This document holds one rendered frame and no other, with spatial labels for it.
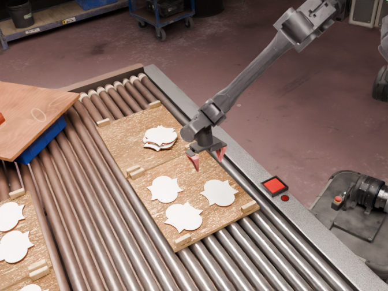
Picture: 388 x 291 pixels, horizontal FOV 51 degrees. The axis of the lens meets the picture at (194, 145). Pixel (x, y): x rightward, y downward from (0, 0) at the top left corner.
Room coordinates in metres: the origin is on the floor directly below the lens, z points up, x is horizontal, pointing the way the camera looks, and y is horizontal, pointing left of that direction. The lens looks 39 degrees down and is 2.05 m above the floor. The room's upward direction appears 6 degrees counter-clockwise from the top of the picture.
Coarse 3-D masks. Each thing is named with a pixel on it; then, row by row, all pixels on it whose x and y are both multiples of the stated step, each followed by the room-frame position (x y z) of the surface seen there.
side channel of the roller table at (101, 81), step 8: (136, 64) 2.14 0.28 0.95; (112, 72) 2.08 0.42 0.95; (120, 72) 2.07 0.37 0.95; (128, 72) 2.07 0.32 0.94; (136, 72) 2.09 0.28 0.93; (88, 80) 2.01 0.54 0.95; (96, 80) 2.00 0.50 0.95; (104, 80) 2.01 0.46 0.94; (112, 80) 2.03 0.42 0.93; (120, 80) 2.05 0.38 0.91; (64, 88) 1.95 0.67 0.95; (72, 88) 1.94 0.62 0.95; (80, 88) 1.95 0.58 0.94; (88, 88) 1.97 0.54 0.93; (104, 88) 2.00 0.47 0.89
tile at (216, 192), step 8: (208, 184) 1.11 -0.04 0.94; (216, 184) 1.10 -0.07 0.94; (224, 184) 1.10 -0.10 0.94; (208, 192) 1.07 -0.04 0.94; (216, 192) 1.06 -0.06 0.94; (224, 192) 1.06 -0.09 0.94; (232, 192) 1.05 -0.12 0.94; (208, 200) 1.03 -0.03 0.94; (216, 200) 1.02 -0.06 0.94; (224, 200) 1.02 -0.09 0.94; (232, 200) 1.01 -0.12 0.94
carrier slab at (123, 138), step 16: (144, 112) 1.66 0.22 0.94; (160, 112) 1.65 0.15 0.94; (96, 128) 1.57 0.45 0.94; (112, 128) 1.56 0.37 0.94; (128, 128) 1.54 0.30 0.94; (144, 128) 1.53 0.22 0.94; (176, 128) 1.50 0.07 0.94; (112, 144) 1.43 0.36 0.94; (128, 144) 1.42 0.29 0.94; (144, 144) 1.41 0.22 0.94; (176, 144) 1.38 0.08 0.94; (128, 160) 1.31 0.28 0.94; (144, 160) 1.30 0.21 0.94; (160, 160) 1.29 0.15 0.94; (128, 176) 1.21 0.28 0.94
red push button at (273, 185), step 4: (272, 180) 1.11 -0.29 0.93; (276, 180) 1.11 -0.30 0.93; (264, 184) 1.09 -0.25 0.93; (268, 184) 1.09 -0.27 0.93; (272, 184) 1.09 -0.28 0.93; (276, 184) 1.08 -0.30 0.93; (280, 184) 1.08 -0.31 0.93; (268, 188) 1.07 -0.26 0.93; (272, 188) 1.07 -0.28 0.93; (276, 188) 1.06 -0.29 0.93; (280, 188) 1.06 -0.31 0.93; (272, 192) 1.05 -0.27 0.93
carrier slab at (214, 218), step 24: (168, 168) 1.23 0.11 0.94; (192, 168) 1.22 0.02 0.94; (216, 168) 1.20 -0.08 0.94; (144, 192) 1.11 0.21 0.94; (192, 192) 1.08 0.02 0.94; (240, 192) 1.06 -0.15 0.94; (216, 216) 0.95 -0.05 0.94; (240, 216) 0.94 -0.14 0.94; (168, 240) 0.87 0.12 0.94; (192, 240) 0.86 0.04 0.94
